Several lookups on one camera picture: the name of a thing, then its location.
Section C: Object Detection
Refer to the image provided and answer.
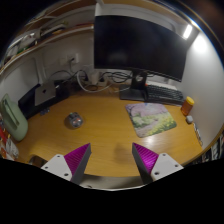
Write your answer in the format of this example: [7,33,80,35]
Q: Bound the white cable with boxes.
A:
[75,71,113,93]

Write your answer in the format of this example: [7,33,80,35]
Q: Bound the black computer monitor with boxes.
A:
[93,14,189,103]

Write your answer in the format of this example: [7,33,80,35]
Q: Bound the orange jar with yellow lid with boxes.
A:
[180,96,195,117]

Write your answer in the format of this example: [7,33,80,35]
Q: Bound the floral printed mouse pad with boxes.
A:
[125,102,178,139]

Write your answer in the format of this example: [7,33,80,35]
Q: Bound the small blue card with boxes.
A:
[39,108,51,117]

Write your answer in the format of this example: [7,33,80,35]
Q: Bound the colourful snack packages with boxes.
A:
[0,114,19,160]

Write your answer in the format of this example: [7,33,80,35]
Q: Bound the black cable bundle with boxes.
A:
[49,68,134,85]

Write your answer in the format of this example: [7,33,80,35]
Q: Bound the black desk stand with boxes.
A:
[18,79,71,120]

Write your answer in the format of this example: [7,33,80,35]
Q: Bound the wooden wall shelf unit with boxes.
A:
[0,0,96,73]

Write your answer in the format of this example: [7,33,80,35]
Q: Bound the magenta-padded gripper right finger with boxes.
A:
[131,142,185,185]

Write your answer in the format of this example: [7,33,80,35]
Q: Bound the bright lamp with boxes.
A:
[182,23,194,40]

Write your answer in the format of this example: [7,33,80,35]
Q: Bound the pale green container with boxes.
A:
[0,93,29,142]

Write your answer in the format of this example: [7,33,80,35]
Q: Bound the transparent computer mouse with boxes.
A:
[64,111,85,130]

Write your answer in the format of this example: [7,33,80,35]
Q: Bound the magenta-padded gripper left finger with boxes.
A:
[40,143,92,185]

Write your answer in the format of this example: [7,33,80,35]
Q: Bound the white wall outlet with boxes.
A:
[59,53,80,66]

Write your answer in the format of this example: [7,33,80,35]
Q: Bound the black keyboard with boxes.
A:
[145,83,186,106]

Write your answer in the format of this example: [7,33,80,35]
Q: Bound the dark pen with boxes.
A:
[193,122,204,148]

